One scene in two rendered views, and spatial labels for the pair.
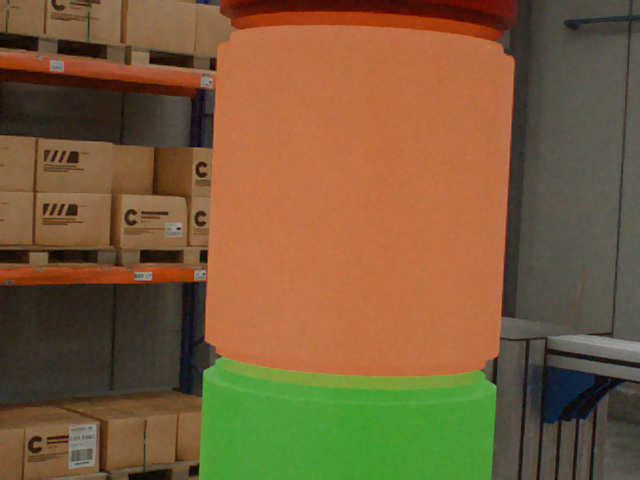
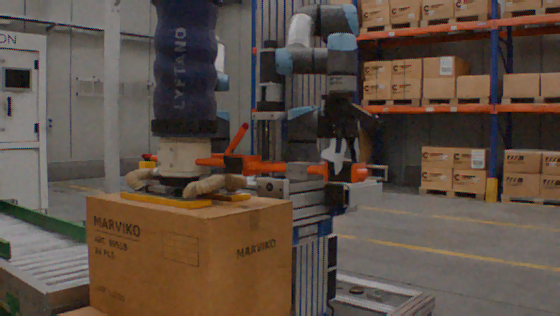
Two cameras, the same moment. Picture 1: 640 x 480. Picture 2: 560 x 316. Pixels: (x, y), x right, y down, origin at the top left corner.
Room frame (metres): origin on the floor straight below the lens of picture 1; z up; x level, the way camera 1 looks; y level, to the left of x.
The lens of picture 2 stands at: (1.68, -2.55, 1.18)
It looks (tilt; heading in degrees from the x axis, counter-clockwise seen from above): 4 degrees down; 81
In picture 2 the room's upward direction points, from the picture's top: straight up
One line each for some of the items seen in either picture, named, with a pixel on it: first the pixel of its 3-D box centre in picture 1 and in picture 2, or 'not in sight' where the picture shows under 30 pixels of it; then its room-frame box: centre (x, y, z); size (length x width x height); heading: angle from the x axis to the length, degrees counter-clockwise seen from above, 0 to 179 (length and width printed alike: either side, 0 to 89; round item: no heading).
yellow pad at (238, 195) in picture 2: not in sight; (204, 188); (1.67, -0.87, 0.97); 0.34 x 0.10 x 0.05; 136
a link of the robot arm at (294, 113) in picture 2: not in sight; (304, 122); (2.07, -0.67, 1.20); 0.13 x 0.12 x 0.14; 166
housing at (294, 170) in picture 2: not in sight; (302, 170); (1.94, -1.26, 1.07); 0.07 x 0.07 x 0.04; 46
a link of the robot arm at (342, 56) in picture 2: not in sight; (341, 55); (2.03, -1.34, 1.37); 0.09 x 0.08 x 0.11; 76
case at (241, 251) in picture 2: not in sight; (186, 256); (1.61, -0.94, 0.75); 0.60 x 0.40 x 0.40; 136
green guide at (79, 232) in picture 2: not in sight; (39, 215); (0.55, 0.65, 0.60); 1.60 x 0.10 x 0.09; 132
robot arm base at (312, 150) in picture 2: not in sight; (302, 151); (2.06, -0.67, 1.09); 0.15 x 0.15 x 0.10
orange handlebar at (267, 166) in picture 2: not in sight; (253, 161); (1.83, -0.99, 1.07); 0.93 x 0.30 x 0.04; 136
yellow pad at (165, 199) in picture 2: not in sight; (163, 194); (1.54, -1.01, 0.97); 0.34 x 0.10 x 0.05; 136
